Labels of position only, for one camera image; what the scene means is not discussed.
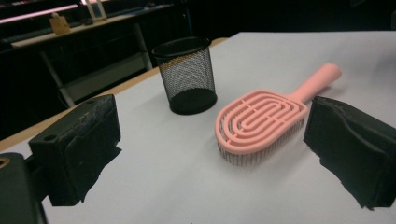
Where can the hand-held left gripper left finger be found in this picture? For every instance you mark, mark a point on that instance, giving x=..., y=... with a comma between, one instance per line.
x=74, y=146

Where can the black mesh pen cup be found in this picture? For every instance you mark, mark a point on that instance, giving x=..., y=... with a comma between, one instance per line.
x=193, y=102

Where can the pink hairbrush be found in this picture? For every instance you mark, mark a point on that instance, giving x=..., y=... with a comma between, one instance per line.
x=258, y=124

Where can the white metal stand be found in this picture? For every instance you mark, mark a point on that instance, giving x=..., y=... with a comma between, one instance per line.
x=93, y=26

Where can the white frame stand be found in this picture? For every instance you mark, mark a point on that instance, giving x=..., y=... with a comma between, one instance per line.
x=92, y=15

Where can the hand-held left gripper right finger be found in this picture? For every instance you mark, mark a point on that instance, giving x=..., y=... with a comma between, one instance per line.
x=358, y=155

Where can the white table cover sheet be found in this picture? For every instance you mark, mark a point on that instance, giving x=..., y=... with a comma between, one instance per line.
x=174, y=174

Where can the tan box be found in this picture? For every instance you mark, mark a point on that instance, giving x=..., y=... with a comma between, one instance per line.
x=59, y=25

